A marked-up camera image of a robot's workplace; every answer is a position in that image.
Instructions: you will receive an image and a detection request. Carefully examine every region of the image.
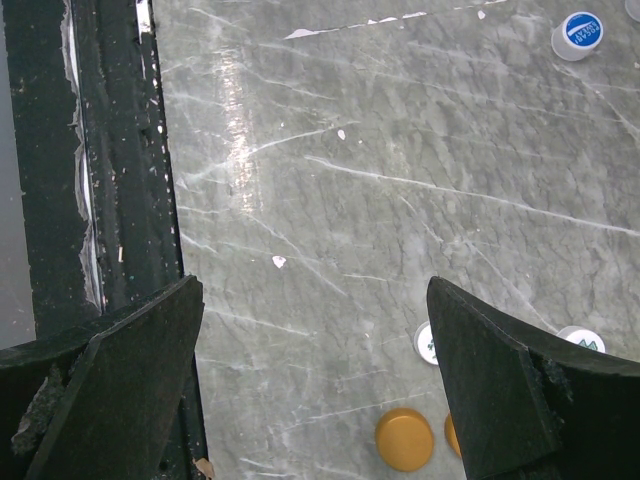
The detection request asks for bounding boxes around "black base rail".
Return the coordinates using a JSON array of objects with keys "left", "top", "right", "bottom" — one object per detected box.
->
[{"left": 1, "top": 1, "right": 207, "bottom": 479}]

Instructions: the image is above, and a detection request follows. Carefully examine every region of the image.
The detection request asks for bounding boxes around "white green cap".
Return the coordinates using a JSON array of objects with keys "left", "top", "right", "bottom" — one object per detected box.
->
[
  {"left": 557, "top": 325, "right": 606, "bottom": 353},
  {"left": 413, "top": 322, "right": 438, "bottom": 366}
]

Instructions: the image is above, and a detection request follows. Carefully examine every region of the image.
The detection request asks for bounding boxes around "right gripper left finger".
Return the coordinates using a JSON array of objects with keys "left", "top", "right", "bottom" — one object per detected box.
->
[{"left": 1, "top": 276, "right": 204, "bottom": 479}]

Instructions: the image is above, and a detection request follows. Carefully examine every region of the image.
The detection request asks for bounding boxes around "brown cap lower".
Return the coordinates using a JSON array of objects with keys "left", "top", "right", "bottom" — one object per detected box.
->
[{"left": 375, "top": 407, "right": 435, "bottom": 472}]

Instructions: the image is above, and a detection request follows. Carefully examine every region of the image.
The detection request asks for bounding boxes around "white green cap upper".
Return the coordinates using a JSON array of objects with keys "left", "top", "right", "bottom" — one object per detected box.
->
[{"left": 557, "top": 325, "right": 606, "bottom": 353}]

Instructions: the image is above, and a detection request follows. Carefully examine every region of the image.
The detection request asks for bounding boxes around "blue white bottle cap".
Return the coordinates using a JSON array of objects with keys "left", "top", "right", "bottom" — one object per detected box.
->
[{"left": 624, "top": 0, "right": 640, "bottom": 22}]

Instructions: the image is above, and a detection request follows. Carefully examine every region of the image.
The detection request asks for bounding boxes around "white green cap lower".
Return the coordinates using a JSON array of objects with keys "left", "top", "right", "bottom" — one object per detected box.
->
[{"left": 413, "top": 322, "right": 438, "bottom": 366}]

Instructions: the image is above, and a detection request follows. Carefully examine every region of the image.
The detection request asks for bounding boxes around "brown cap upper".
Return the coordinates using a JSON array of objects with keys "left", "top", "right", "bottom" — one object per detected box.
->
[{"left": 444, "top": 413, "right": 462, "bottom": 458}]

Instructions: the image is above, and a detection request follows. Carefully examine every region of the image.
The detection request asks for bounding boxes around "brown cap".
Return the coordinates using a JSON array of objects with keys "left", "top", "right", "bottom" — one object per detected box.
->
[
  {"left": 444, "top": 413, "right": 462, "bottom": 458},
  {"left": 375, "top": 407, "right": 435, "bottom": 472}
]

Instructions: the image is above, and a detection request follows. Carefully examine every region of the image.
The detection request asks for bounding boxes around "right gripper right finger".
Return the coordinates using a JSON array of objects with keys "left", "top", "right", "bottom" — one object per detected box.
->
[{"left": 426, "top": 277, "right": 639, "bottom": 479}]

